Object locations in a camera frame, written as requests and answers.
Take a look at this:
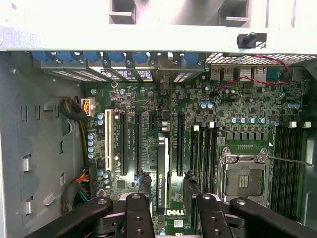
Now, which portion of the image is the white expansion slot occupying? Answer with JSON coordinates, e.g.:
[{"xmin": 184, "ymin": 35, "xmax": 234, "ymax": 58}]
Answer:
[{"xmin": 104, "ymin": 109, "xmax": 114, "ymax": 172}]

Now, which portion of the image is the blue card retention clip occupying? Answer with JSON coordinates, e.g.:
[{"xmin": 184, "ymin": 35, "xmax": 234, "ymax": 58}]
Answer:
[
  {"xmin": 31, "ymin": 51, "xmax": 53, "ymax": 62},
  {"xmin": 56, "ymin": 51, "xmax": 73, "ymax": 62},
  {"xmin": 184, "ymin": 52, "xmax": 199, "ymax": 66},
  {"xmin": 132, "ymin": 51, "xmax": 149, "ymax": 64},
  {"xmin": 107, "ymin": 51, "xmax": 126, "ymax": 62},
  {"xmin": 82, "ymin": 51, "xmax": 102, "ymax": 62}
]

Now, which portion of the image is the grey parts rack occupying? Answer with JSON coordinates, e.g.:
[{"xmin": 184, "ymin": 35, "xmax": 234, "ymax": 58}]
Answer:
[{"xmin": 108, "ymin": 0, "xmax": 253, "ymax": 28}]

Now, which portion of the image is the short black expansion slot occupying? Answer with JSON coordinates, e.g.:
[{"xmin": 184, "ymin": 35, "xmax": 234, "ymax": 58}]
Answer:
[{"xmin": 149, "ymin": 113, "xmax": 157, "ymax": 132}]

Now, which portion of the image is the red and black wire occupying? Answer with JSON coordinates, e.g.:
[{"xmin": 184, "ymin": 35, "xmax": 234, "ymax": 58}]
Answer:
[{"xmin": 212, "ymin": 54, "xmax": 291, "ymax": 97}]

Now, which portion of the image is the long black expansion slot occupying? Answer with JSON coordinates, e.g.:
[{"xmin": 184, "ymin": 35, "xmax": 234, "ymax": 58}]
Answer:
[
  {"xmin": 177, "ymin": 113, "xmax": 186, "ymax": 177},
  {"xmin": 120, "ymin": 113, "xmax": 129, "ymax": 176},
  {"xmin": 134, "ymin": 113, "xmax": 143, "ymax": 176}
]

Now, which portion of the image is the CPU socket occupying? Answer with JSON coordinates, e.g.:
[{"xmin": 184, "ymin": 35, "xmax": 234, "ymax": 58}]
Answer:
[{"xmin": 217, "ymin": 146, "xmax": 270, "ymax": 206}]

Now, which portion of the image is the sleeved yellow black power wire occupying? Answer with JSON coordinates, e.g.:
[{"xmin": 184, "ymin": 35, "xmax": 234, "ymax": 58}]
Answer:
[{"xmin": 59, "ymin": 97, "xmax": 97, "ymax": 172}]

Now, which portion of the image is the green motherboard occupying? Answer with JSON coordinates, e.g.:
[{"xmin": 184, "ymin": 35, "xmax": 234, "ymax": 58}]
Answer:
[{"xmin": 84, "ymin": 79, "xmax": 310, "ymax": 238}]

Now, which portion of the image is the metal locking lever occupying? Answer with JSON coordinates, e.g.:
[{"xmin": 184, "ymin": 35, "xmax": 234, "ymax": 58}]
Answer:
[{"xmin": 217, "ymin": 148, "xmax": 223, "ymax": 196}]

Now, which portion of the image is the black RAM slot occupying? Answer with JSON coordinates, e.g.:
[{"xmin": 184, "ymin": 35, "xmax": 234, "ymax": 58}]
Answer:
[
  {"xmin": 289, "ymin": 126, "xmax": 298, "ymax": 218},
  {"xmin": 281, "ymin": 121, "xmax": 297, "ymax": 218},
  {"xmin": 274, "ymin": 126, "xmax": 282, "ymax": 216},
  {"xmin": 212, "ymin": 122, "xmax": 219, "ymax": 194},
  {"xmin": 200, "ymin": 126, "xmax": 207, "ymax": 193},
  {"xmin": 296, "ymin": 121, "xmax": 311, "ymax": 219},
  {"xmin": 206, "ymin": 122, "xmax": 213, "ymax": 193}
]

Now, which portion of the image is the grey PC case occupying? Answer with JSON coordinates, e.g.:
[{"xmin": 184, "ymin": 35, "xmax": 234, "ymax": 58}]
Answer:
[{"xmin": 0, "ymin": 24, "xmax": 317, "ymax": 238}]

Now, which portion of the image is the multicolour power wire bundle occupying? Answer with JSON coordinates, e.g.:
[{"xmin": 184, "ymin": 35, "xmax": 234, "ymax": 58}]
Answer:
[{"xmin": 61, "ymin": 168, "xmax": 90, "ymax": 214}]

